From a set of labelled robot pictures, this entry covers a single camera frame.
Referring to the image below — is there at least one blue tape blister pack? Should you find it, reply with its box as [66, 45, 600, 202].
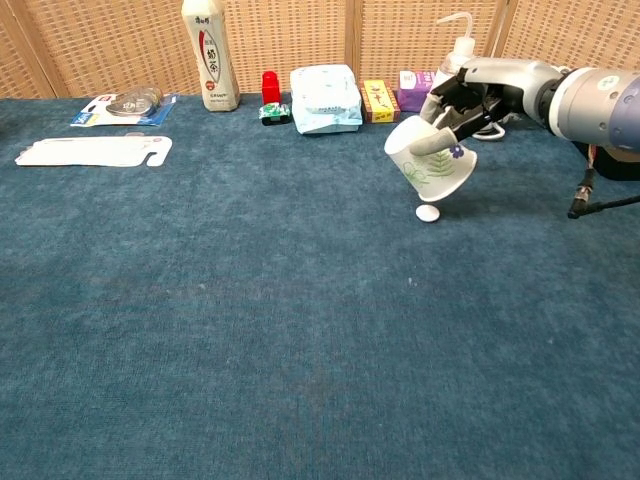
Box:
[69, 85, 180, 128]

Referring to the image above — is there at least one light blue wet wipes pack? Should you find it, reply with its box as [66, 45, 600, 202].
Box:
[289, 64, 364, 136]

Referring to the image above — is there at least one black plastic tray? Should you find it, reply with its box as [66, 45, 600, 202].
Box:
[572, 141, 640, 182]

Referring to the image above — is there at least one purple box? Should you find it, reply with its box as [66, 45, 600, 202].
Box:
[397, 70, 437, 114]

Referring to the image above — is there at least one yellow and red box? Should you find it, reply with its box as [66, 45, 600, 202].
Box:
[360, 79, 402, 124]

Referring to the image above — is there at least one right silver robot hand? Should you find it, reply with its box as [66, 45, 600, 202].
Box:
[408, 57, 562, 156]

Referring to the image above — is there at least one small red stamp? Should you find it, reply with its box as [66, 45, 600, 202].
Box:
[261, 70, 284, 106]

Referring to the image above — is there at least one clear plastic wash bottle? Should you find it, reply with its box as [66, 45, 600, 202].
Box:
[436, 11, 476, 76]

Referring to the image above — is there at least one floral print paper cup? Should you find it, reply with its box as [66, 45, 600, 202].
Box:
[383, 115, 479, 203]

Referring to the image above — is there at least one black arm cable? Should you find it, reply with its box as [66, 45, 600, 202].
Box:
[567, 142, 640, 220]

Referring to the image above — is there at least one blue table cloth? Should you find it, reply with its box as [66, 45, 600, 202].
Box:
[0, 92, 640, 480]

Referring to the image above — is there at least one milk tea plastic bottle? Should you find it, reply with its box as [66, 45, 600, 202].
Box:
[180, 0, 241, 113]

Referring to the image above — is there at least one flat white card package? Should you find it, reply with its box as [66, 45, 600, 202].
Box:
[14, 132, 174, 168]

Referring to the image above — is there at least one woven folding screen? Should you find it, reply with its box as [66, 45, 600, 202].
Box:
[0, 0, 640, 100]

